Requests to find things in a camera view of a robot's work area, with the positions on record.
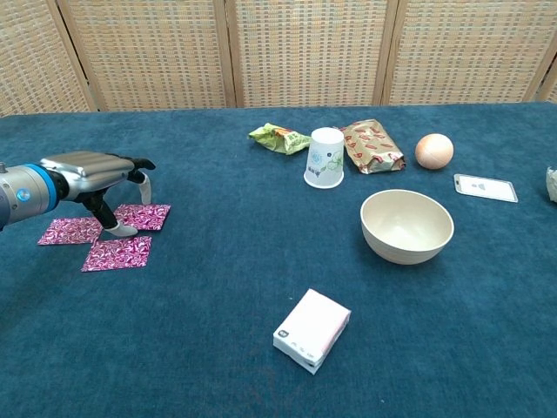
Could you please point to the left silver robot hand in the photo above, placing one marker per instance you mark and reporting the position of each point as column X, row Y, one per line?
column 91, row 170

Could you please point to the pink patterned card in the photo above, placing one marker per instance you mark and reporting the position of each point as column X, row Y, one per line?
column 117, row 254
column 148, row 216
column 65, row 231

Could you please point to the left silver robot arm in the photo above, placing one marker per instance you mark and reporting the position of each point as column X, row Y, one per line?
column 22, row 196

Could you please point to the woven screen panel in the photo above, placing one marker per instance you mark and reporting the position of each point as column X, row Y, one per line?
column 470, row 52
column 309, row 52
column 152, row 52
column 552, row 89
column 35, row 56

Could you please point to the blue table carpet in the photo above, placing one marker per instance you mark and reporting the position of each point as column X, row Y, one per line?
column 174, row 326

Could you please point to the green snack bag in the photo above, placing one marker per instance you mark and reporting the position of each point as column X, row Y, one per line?
column 278, row 138

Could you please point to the white floral paper cup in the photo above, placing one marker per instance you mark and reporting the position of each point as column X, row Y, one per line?
column 324, row 157

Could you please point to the white pink tissue pack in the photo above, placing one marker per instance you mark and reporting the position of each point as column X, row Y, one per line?
column 311, row 326

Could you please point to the gold red snack bag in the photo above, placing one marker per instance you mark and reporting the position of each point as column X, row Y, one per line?
column 372, row 148

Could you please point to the beige bowl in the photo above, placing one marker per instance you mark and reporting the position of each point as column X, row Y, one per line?
column 407, row 231

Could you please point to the peach coloured ball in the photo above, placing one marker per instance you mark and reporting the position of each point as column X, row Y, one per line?
column 434, row 151

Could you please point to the white smartphone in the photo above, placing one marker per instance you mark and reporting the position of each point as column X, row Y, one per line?
column 485, row 188

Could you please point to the white orange snack bag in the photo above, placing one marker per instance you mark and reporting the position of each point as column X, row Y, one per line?
column 552, row 185

